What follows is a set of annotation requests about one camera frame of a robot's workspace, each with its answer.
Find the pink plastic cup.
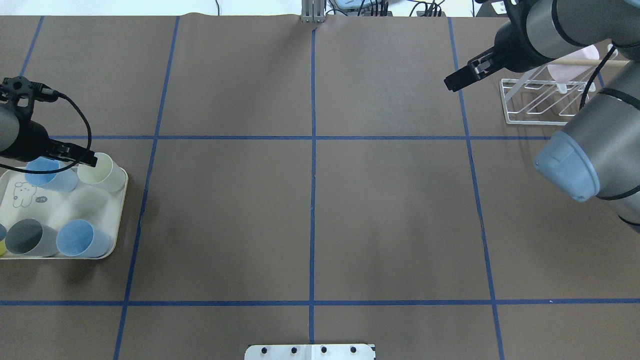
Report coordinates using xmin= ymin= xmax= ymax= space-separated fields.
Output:
xmin=547 ymin=45 xmax=601 ymax=84

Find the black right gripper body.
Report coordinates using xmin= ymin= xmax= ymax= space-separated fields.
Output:
xmin=472 ymin=22 xmax=546 ymax=76

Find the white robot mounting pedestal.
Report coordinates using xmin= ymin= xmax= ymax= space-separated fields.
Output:
xmin=244 ymin=343 xmax=377 ymax=360

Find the light blue plastic cup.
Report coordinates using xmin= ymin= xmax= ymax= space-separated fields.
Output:
xmin=25 ymin=157 xmax=79 ymax=193

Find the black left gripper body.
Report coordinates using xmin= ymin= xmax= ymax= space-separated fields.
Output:
xmin=14 ymin=120 xmax=63 ymax=162

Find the yellow plastic cup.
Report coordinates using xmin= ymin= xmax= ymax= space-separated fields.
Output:
xmin=0 ymin=224 xmax=8 ymax=257

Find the cream plastic tray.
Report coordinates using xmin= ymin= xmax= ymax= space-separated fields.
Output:
xmin=0 ymin=170 xmax=129 ymax=259

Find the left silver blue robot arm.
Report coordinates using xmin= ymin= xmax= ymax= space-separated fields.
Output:
xmin=0 ymin=104 xmax=98 ymax=167

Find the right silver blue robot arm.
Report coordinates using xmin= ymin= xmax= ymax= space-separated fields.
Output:
xmin=444 ymin=0 xmax=640 ymax=231

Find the aluminium frame post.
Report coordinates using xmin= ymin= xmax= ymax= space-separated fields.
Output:
xmin=301 ymin=0 xmax=327 ymax=23

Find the grey plastic cup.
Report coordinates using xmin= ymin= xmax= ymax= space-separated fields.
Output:
xmin=5 ymin=218 xmax=58 ymax=257

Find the pale green plastic cup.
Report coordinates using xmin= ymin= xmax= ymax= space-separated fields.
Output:
xmin=77 ymin=152 xmax=127 ymax=193

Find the white wire cup rack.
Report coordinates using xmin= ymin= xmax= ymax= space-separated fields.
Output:
xmin=499 ymin=43 xmax=613 ymax=126

